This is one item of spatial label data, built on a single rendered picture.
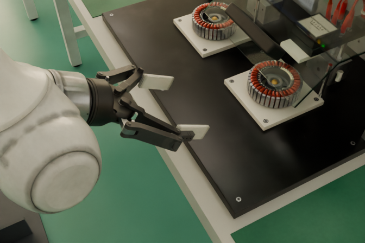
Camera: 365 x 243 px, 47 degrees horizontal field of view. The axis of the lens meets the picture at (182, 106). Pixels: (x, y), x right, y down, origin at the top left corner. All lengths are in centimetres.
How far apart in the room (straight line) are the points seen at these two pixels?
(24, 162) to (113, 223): 122
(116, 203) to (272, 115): 92
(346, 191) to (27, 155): 59
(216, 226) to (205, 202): 5
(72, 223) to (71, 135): 123
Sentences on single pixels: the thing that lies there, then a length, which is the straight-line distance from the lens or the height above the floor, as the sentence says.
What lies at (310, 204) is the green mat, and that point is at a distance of 80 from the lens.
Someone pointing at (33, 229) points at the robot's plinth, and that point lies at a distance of 165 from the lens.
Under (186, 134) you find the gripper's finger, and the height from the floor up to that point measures 87.
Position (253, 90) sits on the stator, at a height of 81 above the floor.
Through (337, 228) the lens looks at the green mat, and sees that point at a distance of 79.
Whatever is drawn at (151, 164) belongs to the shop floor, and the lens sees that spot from 172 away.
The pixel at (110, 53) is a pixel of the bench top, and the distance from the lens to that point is 104.
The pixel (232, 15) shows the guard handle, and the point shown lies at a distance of 63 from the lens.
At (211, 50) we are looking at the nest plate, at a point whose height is 78.
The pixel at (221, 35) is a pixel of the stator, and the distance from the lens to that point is 100.
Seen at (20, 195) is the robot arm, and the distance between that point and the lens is 42.
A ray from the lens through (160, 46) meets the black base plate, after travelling 102.
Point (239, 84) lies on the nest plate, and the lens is 91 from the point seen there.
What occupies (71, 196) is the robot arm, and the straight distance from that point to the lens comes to 43.
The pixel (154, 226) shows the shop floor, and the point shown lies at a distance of 159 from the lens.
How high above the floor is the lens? 142
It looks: 48 degrees down
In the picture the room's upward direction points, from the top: straight up
